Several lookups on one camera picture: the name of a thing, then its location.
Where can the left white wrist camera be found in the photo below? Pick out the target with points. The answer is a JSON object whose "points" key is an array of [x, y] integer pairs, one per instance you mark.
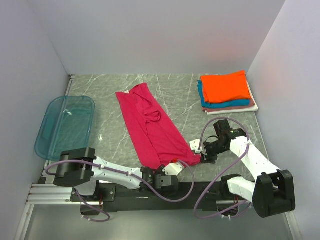
{"points": [[174, 168]]}

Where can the folded orange t-shirt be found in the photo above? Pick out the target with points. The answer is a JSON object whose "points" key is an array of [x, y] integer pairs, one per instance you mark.
{"points": [[224, 88]]}

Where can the folded mauve t-shirt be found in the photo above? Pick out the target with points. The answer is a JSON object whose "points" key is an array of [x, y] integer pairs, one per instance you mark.
{"points": [[211, 110]]}

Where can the teal transparent plastic bin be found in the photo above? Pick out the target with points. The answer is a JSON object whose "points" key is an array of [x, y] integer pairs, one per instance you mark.
{"points": [[66, 125]]}

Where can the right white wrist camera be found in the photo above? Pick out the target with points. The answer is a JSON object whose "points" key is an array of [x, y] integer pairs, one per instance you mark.
{"points": [[196, 146]]}

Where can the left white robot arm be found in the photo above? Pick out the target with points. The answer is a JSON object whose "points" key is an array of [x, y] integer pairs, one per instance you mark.
{"points": [[83, 171]]}

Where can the pink t-shirt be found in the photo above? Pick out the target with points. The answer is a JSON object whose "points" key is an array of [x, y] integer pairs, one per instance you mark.
{"points": [[156, 139]]}

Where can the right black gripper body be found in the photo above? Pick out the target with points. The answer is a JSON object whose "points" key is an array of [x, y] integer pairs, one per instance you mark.
{"points": [[212, 150]]}

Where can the folded white t-shirt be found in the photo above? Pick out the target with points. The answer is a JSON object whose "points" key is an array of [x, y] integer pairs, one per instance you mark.
{"points": [[251, 109]]}

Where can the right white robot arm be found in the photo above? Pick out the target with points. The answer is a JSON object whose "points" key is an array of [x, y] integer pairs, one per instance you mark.
{"points": [[271, 192]]}

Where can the folded blue t-shirt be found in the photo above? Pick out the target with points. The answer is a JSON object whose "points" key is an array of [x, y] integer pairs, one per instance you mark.
{"points": [[232, 103]]}

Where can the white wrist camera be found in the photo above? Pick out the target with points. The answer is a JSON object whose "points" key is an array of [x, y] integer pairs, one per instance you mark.
{"points": [[196, 146], [174, 168]]}

